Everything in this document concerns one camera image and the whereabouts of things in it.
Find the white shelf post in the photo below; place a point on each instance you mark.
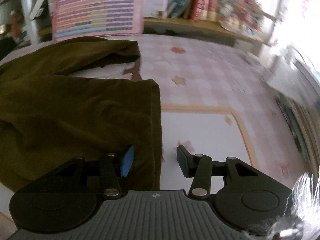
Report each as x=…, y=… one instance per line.
x=31, y=25

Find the dark brown garment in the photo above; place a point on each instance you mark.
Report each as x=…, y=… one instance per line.
x=49, y=116

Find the pink keyboard learning toy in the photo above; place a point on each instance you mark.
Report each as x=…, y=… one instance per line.
x=100, y=18

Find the small white card box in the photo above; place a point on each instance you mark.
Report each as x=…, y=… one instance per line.
x=155, y=9

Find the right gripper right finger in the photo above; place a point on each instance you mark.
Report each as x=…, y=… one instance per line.
x=198, y=167

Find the colourful flower ornament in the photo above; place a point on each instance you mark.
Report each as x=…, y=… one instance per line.
x=240, y=16

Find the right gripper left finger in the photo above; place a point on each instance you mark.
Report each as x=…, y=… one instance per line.
x=116, y=170

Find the white paper stack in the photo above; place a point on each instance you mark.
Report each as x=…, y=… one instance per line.
x=296, y=88

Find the pink cartoon desk mat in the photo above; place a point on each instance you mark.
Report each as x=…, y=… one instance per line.
x=204, y=74

